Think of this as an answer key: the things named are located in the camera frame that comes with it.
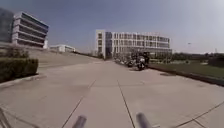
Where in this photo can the grey concrete slab pavement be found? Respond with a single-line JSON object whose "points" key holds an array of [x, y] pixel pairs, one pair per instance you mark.
{"points": [[110, 83]]}

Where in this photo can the row of parked motorbikes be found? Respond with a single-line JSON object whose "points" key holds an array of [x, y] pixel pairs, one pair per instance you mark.
{"points": [[136, 60]]}

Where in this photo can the white glass-fronted building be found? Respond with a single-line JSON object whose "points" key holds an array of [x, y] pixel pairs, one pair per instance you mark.
{"points": [[133, 42]]}

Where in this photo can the low white building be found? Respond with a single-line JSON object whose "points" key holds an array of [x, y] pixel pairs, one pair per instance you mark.
{"points": [[62, 48]]}

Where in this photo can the robot's own part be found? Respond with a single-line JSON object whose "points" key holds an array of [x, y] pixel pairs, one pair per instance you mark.
{"points": [[79, 122], [143, 120]]}

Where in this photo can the dark kerb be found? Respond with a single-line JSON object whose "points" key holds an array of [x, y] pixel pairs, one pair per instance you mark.
{"points": [[190, 76]]}

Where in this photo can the row of trees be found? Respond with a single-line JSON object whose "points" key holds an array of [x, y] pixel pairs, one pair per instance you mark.
{"points": [[195, 56]]}

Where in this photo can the green lawn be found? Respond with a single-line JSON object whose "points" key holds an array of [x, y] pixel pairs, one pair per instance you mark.
{"points": [[196, 68]]}

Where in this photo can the white banded office building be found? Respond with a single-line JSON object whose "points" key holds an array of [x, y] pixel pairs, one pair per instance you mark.
{"points": [[30, 30]]}

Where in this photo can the grey kerb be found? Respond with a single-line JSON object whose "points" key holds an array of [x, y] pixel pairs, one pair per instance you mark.
{"points": [[20, 80]]}

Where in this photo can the trimmed dark green hedge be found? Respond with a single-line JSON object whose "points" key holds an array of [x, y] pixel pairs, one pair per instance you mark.
{"points": [[16, 67]]}

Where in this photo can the bare bush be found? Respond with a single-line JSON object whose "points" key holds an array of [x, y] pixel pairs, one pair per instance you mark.
{"points": [[15, 51]]}

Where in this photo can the dark glass building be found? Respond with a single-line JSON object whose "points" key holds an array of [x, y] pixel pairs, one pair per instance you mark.
{"points": [[6, 26]]}

